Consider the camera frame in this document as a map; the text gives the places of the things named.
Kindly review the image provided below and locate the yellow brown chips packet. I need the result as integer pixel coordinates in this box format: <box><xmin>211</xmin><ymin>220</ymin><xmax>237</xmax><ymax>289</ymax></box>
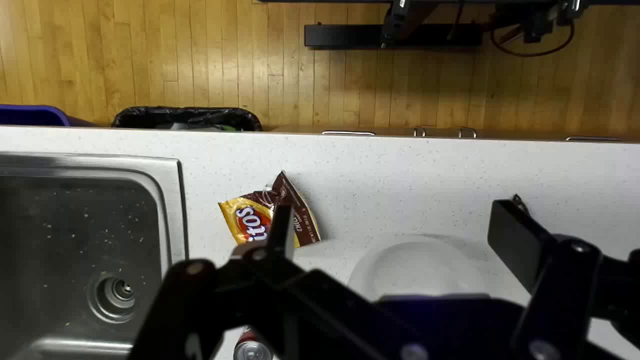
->
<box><xmin>217</xmin><ymin>170</ymin><xmax>324</xmax><ymax>250</ymax></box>

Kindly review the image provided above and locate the black metal stand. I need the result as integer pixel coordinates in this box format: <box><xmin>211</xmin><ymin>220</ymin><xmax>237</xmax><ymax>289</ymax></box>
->
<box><xmin>255</xmin><ymin>0</ymin><xmax>640</xmax><ymax>52</ymax></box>

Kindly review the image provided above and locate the white plastic bowl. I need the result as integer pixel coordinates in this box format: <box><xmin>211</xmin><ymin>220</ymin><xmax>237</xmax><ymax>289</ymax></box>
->
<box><xmin>346</xmin><ymin>234</ymin><xmax>516</xmax><ymax>304</ymax></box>

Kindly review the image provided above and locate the stainless steel sink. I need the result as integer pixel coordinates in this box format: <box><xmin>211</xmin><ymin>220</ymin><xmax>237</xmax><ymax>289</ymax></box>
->
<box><xmin>0</xmin><ymin>149</ymin><xmax>189</xmax><ymax>360</ymax></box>

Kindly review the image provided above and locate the red soda can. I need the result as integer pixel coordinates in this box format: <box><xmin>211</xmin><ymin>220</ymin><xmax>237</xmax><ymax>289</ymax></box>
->
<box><xmin>232</xmin><ymin>330</ymin><xmax>275</xmax><ymax>360</ymax></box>

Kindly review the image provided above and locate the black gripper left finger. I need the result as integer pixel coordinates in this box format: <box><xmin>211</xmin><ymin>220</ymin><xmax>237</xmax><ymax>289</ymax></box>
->
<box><xmin>128</xmin><ymin>198</ymin><xmax>401</xmax><ymax>360</ymax></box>

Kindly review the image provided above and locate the black trash bin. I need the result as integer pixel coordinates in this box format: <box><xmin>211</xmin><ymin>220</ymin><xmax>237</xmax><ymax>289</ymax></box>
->
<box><xmin>110</xmin><ymin>103</ymin><xmax>263</xmax><ymax>132</ymax></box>

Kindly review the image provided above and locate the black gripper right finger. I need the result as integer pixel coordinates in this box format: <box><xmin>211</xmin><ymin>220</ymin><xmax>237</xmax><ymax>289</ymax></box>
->
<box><xmin>486</xmin><ymin>195</ymin><xmax>640</xmax><ymax>360</ymax></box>

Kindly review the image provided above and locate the purple plastic bin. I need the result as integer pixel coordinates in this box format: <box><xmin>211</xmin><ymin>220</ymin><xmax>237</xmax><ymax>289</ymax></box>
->
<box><xmin>0</xmin><ymin>102</ymin><xmax>95</xmax><ymax>127</ymax></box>

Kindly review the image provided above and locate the red cable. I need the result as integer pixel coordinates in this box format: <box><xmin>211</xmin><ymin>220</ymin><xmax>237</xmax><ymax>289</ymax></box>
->
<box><xmin>489</xmin><ymin>18</ymin><xmax>575</xmax><ymax>59</ymax></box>

